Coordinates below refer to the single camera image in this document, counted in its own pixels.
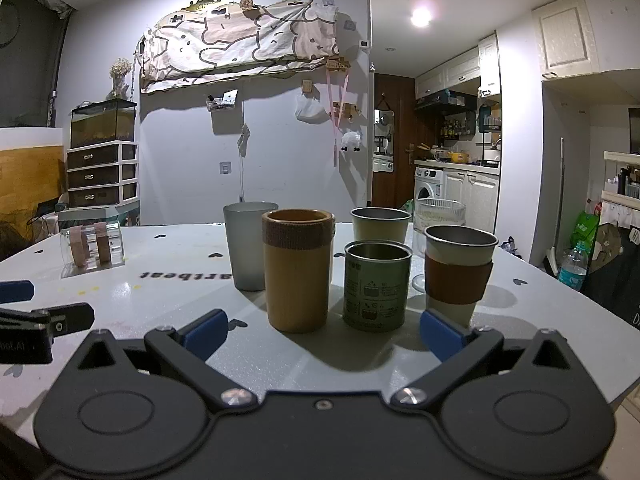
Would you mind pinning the brown wooden door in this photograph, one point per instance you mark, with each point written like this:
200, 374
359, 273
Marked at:
402, 125

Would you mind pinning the white washing machine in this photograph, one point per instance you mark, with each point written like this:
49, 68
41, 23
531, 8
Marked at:
429, 187

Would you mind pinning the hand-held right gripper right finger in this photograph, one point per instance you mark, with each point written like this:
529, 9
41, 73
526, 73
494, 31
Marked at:
440, 335

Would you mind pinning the clear ribbed glass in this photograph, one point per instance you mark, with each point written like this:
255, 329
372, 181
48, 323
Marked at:
440, 214

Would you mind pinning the white lower kitchen cabinet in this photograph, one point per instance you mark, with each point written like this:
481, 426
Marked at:
472, 200

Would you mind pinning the clear wall holder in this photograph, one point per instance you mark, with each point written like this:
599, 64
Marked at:
223, 100

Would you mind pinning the green tin can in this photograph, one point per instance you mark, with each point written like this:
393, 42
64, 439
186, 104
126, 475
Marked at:
375, 290

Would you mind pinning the white hanging bag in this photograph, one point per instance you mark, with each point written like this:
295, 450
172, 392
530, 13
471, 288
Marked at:
310, 109

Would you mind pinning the green plastic bag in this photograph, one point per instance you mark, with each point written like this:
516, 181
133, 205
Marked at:
586, 229

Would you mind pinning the gold crown ornament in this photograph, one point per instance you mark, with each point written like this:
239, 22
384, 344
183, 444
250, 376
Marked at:
200, 4

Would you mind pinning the hanging mirror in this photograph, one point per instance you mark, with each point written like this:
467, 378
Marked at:
384, 127

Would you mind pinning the round ceiling light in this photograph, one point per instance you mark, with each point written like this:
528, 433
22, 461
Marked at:
421, 16

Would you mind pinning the cup with brown leather sleeve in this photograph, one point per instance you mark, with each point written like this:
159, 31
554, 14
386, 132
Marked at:
457, 280

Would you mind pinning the glass fish tank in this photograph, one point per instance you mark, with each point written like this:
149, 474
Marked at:
102, 122

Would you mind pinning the pink ribbon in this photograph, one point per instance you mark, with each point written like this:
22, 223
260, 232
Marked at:
334, 125

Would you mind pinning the grey frosted cup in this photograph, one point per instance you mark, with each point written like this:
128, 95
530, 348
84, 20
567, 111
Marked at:
242, 250

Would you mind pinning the bamboo cup with woven band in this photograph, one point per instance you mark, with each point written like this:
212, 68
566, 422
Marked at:
297, 285

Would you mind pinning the white upper kitchen cabinets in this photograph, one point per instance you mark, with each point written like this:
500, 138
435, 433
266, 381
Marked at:
465, 70

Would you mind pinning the white pole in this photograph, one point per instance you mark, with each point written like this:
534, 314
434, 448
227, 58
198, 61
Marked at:
560, 200

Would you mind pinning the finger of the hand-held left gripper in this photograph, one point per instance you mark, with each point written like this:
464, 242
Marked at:
70, 317
15, 292

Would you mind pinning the white tall cabinet door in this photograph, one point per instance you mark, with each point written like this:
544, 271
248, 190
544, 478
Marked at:
567, 35

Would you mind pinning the plastic drawer unit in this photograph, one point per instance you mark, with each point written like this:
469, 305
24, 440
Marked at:
100, 175

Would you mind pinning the plastic water bottle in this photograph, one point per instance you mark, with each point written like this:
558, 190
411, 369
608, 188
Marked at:
572, 267

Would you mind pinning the clear acrylic box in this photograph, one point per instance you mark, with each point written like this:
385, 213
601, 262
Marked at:
117, 245

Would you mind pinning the yellow cooking pot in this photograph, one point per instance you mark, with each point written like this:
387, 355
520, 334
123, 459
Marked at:
457, 157

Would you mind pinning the black range hood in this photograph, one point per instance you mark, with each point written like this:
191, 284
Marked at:
445, 100

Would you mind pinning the printed blanket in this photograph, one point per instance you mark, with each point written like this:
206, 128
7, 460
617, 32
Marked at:
235, 40

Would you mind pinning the cream metal cup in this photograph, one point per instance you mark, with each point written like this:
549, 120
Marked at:
380, 232

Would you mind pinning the white plush toy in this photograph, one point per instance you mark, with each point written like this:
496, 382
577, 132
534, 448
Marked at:
352, 141

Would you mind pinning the wall switch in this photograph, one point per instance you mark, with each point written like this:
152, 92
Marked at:
225, 167

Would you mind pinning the dried flower vase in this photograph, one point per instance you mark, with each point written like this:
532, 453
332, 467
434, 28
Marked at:
120, 77

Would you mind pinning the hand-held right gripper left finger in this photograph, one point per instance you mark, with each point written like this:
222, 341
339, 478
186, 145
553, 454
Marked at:
204, 332

